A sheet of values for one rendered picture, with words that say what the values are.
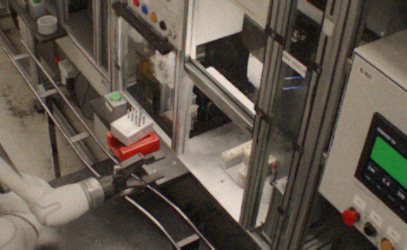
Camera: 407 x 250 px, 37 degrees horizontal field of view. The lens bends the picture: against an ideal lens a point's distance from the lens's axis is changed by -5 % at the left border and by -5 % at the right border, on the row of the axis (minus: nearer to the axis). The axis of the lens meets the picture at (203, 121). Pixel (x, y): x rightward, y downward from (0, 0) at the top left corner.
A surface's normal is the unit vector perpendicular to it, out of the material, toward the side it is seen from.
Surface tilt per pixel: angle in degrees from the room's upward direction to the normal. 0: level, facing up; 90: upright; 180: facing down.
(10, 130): 0
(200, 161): 0
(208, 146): 0
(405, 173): 90
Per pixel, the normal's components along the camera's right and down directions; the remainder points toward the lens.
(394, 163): -0.82, 0.33
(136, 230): 0.07, -0.76
